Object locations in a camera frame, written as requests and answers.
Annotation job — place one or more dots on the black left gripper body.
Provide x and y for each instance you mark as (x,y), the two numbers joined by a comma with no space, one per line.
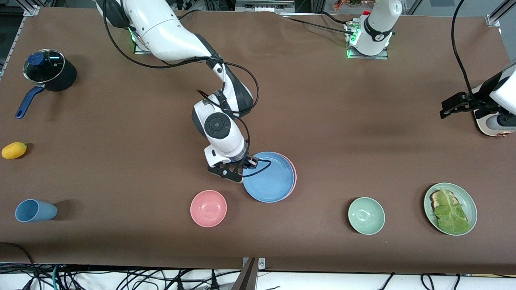
(474,100)

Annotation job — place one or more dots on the blue plate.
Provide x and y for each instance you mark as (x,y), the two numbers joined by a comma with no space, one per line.
(270,181)

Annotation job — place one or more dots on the pink plate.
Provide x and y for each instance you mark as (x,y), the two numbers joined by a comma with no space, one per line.
(295,177)

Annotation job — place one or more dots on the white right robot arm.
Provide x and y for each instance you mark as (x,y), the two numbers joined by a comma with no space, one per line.
(169,36)

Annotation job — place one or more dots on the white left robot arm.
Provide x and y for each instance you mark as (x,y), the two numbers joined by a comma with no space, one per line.
(377,28)

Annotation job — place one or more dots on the beige toaster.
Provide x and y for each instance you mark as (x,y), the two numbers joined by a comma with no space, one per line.
(481,125)

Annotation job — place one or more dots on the pink bowl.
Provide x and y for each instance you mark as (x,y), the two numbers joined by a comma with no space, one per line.
(208,208)

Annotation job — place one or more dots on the brown table cover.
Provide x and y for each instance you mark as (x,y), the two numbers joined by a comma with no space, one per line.
(322,100)

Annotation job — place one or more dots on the toast slice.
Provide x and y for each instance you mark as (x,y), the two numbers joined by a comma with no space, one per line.
(435,198)

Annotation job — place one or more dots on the green plate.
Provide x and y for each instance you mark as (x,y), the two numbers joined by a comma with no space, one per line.
(469,205)

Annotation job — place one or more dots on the green lettuce leaf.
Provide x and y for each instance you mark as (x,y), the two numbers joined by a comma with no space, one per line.
(451,213)

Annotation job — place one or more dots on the green bowl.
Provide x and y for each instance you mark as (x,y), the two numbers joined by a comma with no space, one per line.
(366,216)

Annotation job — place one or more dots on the orange green background object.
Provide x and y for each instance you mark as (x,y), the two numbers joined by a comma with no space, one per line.
(350,4)

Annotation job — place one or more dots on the blue cup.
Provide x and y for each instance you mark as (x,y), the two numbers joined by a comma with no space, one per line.
(38,211)

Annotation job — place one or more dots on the glass pot lid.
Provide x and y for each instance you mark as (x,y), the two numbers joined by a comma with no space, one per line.
(48,66)

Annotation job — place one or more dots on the yellow lemon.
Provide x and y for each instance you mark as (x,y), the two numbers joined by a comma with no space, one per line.
(14,150)

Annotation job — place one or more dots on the aluminium corner rail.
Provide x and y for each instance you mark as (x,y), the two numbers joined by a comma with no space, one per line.
(498,16)

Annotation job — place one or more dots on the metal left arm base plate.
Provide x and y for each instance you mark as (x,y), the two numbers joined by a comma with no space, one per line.
(383,56)

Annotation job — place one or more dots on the grey metal bracket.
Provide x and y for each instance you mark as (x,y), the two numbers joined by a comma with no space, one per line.
(262,264)

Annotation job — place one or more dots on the dark camera post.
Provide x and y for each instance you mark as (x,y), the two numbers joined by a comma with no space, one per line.
(248,278)

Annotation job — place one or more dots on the aluminium frame bar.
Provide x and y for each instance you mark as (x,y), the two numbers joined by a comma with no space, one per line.
(264,5)

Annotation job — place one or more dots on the aluminium side rail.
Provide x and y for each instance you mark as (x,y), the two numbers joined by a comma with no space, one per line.
(17,40)

